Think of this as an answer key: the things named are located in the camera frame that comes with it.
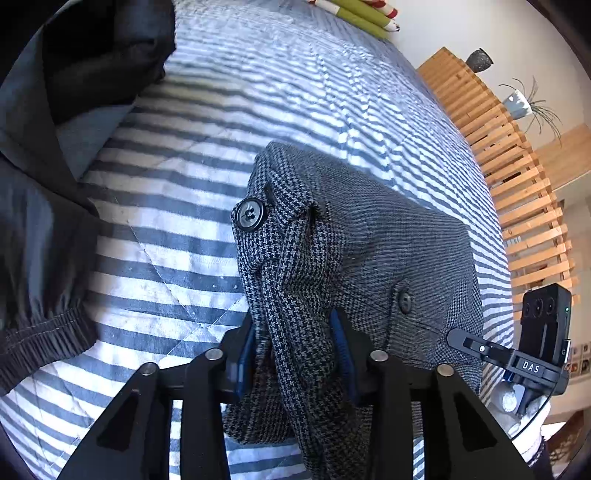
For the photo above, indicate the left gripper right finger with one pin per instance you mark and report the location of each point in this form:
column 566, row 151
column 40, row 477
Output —
column 462, row 440

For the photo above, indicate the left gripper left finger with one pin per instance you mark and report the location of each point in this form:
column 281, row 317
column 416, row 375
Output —
column 131, row 438

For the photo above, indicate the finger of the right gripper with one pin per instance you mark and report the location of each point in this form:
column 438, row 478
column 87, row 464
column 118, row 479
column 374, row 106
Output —
column 487, row 351

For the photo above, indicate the grey houndstooth jacket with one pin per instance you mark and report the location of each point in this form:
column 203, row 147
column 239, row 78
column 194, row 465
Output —
column 331, row 237

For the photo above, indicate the potted spider plant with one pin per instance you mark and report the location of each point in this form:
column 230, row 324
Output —
column 522, row 103

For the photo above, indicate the dark speckled vase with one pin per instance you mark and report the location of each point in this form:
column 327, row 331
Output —
column 479, row 61

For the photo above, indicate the red floral folded blanket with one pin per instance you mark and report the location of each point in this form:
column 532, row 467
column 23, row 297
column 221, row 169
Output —
column 378, row 4

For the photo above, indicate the blue white striped quilt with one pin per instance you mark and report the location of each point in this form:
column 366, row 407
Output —
column 165, row 285

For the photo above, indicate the dark blue black jacket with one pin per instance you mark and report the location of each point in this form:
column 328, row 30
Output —
column 70, row 72

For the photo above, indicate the black camera box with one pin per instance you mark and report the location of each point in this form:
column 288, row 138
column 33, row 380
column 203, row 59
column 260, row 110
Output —
column 545, row 323

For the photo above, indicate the wooden slat bed rail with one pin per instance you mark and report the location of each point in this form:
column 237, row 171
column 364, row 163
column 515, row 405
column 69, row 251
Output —
column 531, row 220

